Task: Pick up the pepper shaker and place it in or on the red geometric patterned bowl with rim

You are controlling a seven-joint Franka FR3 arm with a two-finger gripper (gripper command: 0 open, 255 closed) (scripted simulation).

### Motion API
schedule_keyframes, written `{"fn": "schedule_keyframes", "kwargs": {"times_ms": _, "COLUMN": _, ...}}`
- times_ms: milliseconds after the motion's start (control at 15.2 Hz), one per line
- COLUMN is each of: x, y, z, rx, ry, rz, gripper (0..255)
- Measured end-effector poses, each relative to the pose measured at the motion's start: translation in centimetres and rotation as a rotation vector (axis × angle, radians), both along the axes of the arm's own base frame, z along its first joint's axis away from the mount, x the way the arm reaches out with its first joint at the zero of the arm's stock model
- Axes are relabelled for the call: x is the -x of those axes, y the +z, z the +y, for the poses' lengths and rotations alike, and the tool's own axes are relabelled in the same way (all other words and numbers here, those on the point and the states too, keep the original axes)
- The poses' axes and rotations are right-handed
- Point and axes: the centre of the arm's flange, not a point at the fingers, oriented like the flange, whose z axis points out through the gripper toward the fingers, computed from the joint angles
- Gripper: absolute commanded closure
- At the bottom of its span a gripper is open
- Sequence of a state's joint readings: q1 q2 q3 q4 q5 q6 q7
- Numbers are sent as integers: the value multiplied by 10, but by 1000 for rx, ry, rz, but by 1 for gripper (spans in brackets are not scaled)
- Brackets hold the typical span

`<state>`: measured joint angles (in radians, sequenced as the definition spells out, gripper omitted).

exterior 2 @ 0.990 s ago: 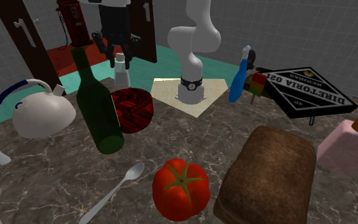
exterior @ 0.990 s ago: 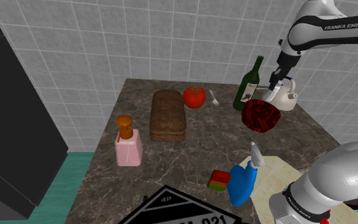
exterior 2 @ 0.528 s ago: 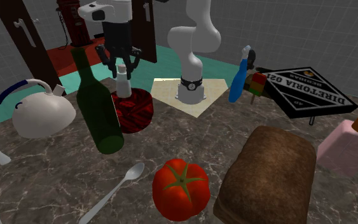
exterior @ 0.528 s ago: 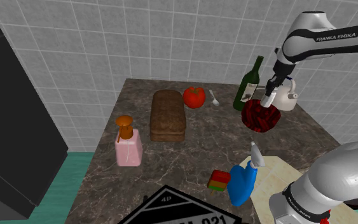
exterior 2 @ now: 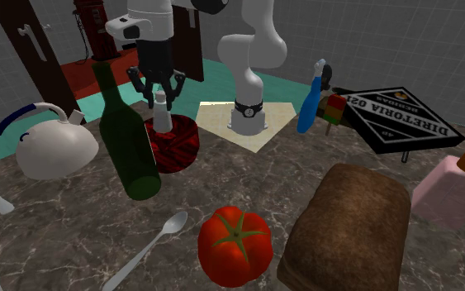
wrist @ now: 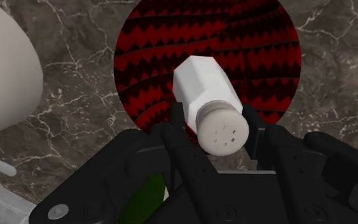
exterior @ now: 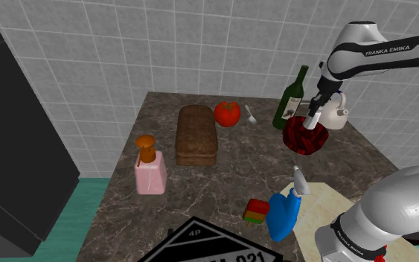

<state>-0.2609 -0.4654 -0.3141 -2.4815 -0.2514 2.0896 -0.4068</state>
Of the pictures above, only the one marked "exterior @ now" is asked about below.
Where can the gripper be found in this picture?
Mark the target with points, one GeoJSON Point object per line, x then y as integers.
{"type": "Point", "coordinates": [328, 87]}

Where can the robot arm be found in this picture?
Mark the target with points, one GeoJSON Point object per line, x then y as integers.
{"type": "Point", "coordinates": [394, 206]}

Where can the white kettle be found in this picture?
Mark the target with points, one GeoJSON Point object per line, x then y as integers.
{"type": "Point", "coordinates": [334, 118]}

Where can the white rectangular object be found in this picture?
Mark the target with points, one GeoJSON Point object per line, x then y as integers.
{"type": "Point", "coordinates": [311, 121]}

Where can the green wine bottle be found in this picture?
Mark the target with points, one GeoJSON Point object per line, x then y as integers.
{"type": "Point", "coordinates": [285, 109]}

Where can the red black patterned bowl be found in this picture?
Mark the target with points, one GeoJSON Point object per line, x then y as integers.
{"type": "Point", "coordinates": [305, 141]}

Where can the silver spoon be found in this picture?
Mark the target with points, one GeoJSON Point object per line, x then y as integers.
{"type": "Point", "coordinates": [252, 118]}

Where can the red tomato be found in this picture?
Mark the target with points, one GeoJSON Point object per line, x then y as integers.
{"type": "Point", "coordinates": [227, 114]}

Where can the blue spray bottle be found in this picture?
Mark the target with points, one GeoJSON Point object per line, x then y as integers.
{"type": "Point", "coordinates": [281, 217]}

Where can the brown bread loaf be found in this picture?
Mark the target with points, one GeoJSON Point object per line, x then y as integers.
{"type": "Point", "coordinates": [196, 134]}

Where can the red yellow green ice lolly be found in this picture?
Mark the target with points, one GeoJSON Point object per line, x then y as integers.
{"type": "Point", "coordinates": [255, 211]}

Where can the black white printed flat box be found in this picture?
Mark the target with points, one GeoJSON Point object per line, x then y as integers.
{"type": "Point", "coordinates": [212, 246]}

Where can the pink soap dispenser orange pump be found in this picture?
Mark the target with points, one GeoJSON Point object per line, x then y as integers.
{"type": "Point", "coordinates": [151, 177]}

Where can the black refrigerator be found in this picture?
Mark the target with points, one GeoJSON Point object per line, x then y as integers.
{"type": "Point", "coordinates": [17, 145]}

